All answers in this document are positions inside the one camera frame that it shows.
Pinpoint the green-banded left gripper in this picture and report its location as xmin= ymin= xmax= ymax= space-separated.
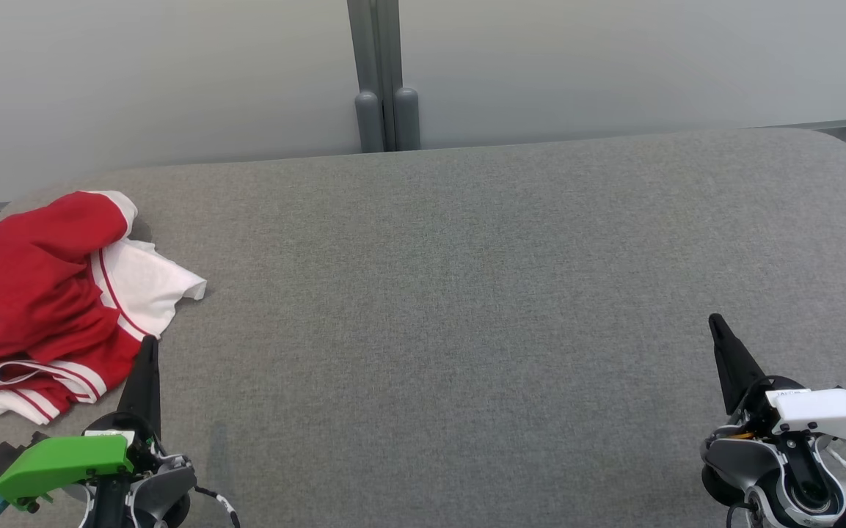
xmin=0 ymin=336 xmax=167 ymax=513

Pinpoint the red jersey with white sleeves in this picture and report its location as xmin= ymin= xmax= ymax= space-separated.
xmin=0 ymin=238 xmax=208 ymax=426

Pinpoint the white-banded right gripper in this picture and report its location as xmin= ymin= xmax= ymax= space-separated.
xmin=709 ymin=314 xmax=846 ymax=445

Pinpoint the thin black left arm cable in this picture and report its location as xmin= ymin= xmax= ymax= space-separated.
xmin=194 ymin=484 xmax=241 ymax=528

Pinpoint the grey partition post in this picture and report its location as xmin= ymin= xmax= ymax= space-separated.
xmin=347 ymin=0 xmax=421 ymax=153

